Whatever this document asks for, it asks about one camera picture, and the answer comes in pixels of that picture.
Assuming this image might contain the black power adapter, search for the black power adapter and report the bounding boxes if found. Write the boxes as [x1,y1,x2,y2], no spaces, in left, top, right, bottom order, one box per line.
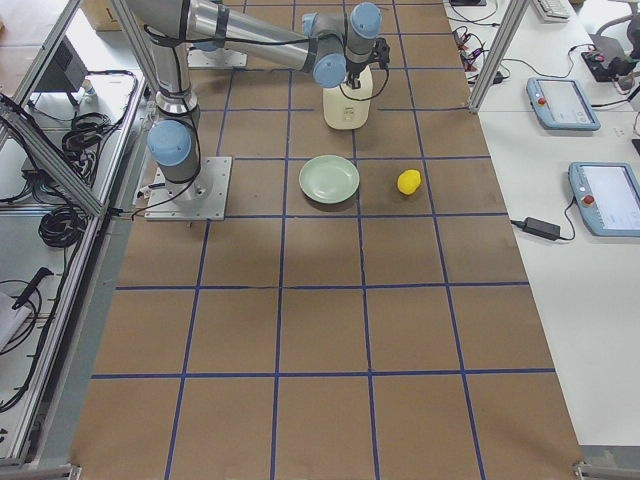
[522,217,561,241]

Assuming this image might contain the upper teach pendant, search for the upper teach pendant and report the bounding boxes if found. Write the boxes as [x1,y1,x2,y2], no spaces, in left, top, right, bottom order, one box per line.
[526,77,601,132]

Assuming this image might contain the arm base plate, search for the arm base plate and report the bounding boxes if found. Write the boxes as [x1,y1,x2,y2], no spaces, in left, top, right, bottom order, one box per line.
[188,42,247,70]
[142,156,232,221]

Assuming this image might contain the coiled black cables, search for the coiled black cables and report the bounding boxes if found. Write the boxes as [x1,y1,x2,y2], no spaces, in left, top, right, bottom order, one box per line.
[38,112,126,251]

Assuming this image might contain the teach pendant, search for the teach pendant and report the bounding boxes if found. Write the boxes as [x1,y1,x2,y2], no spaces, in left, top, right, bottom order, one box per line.
[526,77,601,132]
[568,162,639,238]

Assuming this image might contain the green plate near arm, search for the green plate near arm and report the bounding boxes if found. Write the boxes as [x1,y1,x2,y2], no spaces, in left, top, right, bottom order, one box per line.
[298,155,360,205]

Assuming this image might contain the cardboard box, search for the cardboard box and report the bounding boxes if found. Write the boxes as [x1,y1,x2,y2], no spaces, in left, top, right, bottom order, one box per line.
[80,0,126,32]

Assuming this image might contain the lower teach pendant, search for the lower teach pendant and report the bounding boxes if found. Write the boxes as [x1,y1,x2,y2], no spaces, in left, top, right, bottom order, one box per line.
[568,162,639,238]

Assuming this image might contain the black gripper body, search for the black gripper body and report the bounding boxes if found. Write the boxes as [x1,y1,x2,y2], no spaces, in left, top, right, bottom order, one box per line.
[345,37,390,89]

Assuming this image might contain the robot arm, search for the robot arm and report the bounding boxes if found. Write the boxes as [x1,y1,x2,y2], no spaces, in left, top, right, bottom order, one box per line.
[127,1,390,201]

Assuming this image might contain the yellow toy pepper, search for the yellow toy pepper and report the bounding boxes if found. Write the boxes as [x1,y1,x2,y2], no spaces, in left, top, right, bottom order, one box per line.
[396,169,422,196]

